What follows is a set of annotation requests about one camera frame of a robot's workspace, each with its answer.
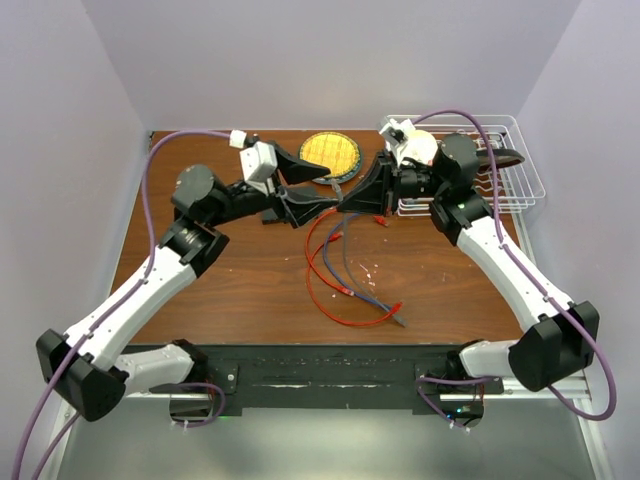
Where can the black network switch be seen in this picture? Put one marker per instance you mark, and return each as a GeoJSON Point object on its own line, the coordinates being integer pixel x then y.
{"type": "Point", "coordinates": [273, 217]}

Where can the yellow round plate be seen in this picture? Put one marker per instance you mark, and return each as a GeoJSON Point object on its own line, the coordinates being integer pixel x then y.
{"type": "Point", "coordinates": [335, 151]}

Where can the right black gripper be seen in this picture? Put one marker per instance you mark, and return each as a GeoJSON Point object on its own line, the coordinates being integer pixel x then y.
{"type": "Point", "coordinates": [380, 191]}

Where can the aluminium frame rail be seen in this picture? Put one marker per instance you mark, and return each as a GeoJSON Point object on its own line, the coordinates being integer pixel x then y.
{"type": "Point", "coordinates": [173, 433]}

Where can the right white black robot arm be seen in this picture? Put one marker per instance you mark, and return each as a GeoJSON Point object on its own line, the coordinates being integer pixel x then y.
{"type": "Point", "coordinates": [556, 330]}

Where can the white wire dish rack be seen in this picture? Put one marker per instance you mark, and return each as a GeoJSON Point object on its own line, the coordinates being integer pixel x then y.
{"type": "Point", "coordinates": [519, 185]}

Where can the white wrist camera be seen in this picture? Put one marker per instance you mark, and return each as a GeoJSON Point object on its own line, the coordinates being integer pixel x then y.
{"type": "Point", "coordinates": [258, 165]}
{"type": "Point", "coordinates": [396, 135]}

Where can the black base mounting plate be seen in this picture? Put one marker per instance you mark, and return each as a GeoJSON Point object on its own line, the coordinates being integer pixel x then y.
{"type": "Point", "coordinates": [373, 377]}

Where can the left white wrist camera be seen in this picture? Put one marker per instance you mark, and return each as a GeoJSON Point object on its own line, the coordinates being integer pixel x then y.
{"type": "Point", "coordinates": [258, 165]}

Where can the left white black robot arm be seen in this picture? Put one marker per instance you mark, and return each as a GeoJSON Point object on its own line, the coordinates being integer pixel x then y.
{"type": "Point", "coordinates": [87, 365]}

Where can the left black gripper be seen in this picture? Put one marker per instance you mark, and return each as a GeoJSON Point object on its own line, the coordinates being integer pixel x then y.
{"type": "Point", "coordinates": [298, 205]}

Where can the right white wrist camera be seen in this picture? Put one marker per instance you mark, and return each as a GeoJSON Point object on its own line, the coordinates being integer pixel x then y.
{"type": "Point", "coordinates": [396, 135]}

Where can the cream plate in rack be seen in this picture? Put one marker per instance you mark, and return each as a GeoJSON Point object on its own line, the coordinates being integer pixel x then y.
{"type": "Point", "coordinates": [421, 147]}

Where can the dark brown plate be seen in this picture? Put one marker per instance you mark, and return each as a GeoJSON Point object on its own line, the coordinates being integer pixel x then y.
{"type": "Point", "coordinates": [504, 158]}

